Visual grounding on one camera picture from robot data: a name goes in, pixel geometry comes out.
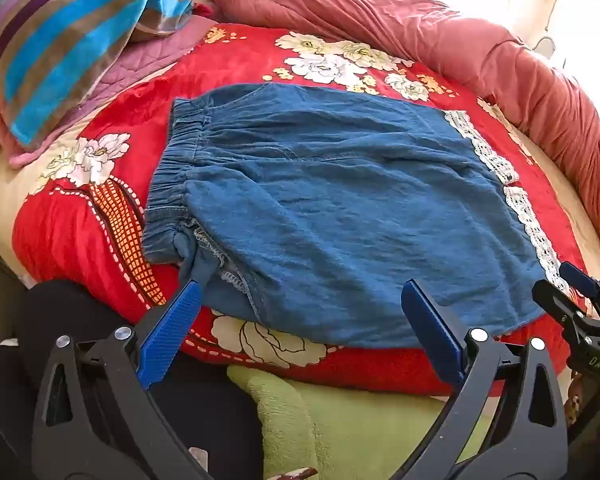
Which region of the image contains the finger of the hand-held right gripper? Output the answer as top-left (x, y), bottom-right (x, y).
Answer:
top-left (531, 279), bottom-right (591, 343)
top-left (559, 261), bottom-right (600, 313)

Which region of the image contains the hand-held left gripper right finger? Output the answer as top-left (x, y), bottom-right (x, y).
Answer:
top-left (401, 280), bottom-right (568, 480)

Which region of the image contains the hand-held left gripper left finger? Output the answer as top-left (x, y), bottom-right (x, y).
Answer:
top-left (32, 280), bottom-right (216, 480)

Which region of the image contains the dark cloth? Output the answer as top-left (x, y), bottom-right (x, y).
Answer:
top-left (0, 279), bottom-right (266, 480)

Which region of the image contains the red floral blanket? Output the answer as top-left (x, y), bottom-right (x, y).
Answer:
top-left (12, 22), bottom-right (588, 396)

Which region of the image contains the green fleece blanket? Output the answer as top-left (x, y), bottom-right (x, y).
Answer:
top-left (227, 365), bottom-right (496, 480)

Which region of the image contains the blue brown striped towel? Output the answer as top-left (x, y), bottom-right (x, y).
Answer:
top-left (0, 0), bottom-right (196, 153)

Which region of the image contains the salmon pink quilt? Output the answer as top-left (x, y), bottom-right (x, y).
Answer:
top-left (205, 0), bottom-right (600, 281)

